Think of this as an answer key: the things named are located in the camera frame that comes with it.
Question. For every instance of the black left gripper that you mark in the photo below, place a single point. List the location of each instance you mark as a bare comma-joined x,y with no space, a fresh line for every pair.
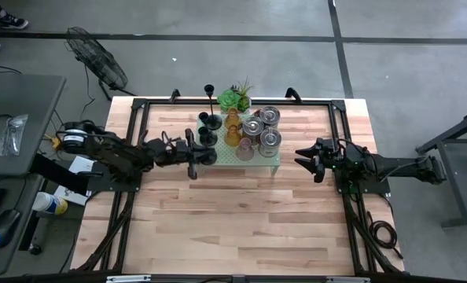
176,151

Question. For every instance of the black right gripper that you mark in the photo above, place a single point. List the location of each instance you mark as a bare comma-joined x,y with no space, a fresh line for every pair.
335,157

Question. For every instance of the black metal candlestick holder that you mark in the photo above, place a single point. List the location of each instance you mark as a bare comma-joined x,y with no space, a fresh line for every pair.
209,139
213,159
214,122

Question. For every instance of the amber glass candle holder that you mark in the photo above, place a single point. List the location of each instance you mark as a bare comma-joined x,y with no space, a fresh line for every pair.
232,118
232,137

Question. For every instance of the pink glass candle holder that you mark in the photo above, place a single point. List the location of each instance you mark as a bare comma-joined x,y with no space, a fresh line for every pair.
244,152

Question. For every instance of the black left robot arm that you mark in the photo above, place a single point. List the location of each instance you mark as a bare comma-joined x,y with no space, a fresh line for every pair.
111,151

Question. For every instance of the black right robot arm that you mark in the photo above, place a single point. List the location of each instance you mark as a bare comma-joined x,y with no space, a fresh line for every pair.
398,167

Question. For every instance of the green perforated metal shelf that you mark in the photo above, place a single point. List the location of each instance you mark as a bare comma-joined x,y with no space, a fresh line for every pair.
223,156

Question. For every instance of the white geometric patterned vase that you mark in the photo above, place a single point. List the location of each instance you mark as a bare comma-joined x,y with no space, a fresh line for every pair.
229,101

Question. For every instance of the white paper sheet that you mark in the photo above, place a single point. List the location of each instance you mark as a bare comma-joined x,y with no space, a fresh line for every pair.
70,194
80,165

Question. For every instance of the grey metal table stand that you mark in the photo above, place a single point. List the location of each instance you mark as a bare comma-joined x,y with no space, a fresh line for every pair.
451,177

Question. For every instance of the black floor fan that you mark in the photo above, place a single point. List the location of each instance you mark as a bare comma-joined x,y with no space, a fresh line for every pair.
100,63

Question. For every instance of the yellow power plug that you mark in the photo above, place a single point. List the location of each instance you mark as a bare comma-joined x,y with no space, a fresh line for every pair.
56,142

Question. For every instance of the white yellow wipes canister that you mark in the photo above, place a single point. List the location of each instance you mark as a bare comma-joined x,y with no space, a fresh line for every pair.
48,203

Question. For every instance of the grey side table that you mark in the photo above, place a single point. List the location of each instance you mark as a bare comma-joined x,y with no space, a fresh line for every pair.
25,118

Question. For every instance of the clear plastic bag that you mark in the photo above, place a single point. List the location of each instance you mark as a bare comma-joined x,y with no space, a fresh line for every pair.
11,135

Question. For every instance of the black computer mouse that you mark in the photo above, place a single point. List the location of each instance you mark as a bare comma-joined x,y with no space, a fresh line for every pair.
3,228

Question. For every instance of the grey desk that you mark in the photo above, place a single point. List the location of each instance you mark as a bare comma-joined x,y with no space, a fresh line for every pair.
9,259

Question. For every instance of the black aluminium table frame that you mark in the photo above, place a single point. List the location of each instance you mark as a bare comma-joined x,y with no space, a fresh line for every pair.
296,101

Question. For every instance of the silver metal bracket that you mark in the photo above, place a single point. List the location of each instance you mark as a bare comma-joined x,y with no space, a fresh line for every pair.
128,278
347,279

